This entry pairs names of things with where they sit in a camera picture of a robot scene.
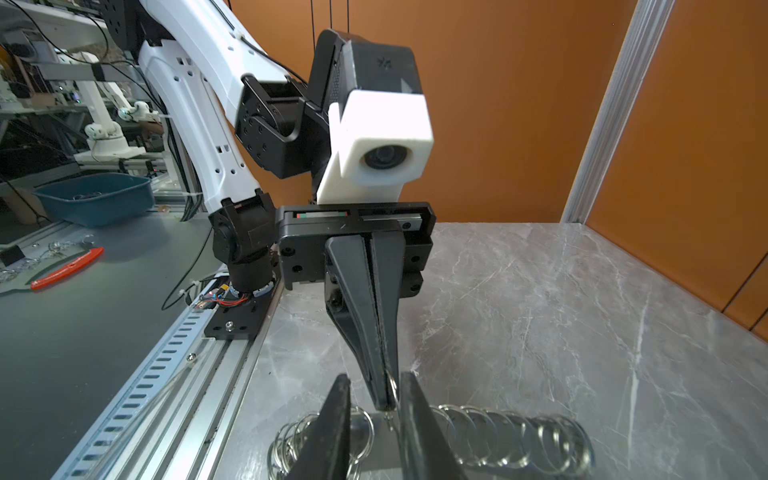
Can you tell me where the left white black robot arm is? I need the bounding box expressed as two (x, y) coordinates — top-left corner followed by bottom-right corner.
(100, 1), (436, 411)

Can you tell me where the red handled tool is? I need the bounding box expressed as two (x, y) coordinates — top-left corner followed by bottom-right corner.
(30, 247), (105, 291)

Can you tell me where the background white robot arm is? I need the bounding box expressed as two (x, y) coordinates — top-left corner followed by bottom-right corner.
(64, 78), (165, 166)

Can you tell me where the blue plastic bin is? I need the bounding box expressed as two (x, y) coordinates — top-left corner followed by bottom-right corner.
(33, 173), (155, 228)

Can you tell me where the aluminium front rail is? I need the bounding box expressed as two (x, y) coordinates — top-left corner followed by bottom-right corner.
(53, 307), (266, 479)

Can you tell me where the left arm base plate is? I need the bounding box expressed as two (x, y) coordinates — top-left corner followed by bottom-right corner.
(203, 280), (283, 341)

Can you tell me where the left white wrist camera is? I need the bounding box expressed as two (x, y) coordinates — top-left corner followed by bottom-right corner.
(316, 90), (434, 205)

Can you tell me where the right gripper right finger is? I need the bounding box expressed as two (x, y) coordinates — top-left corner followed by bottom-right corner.
(398, 372), (467, 480)

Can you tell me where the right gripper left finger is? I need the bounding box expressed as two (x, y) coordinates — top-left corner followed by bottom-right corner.
(287, 374), (351, 480)

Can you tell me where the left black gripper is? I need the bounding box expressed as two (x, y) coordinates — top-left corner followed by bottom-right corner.
(276, 202), (436, 411)

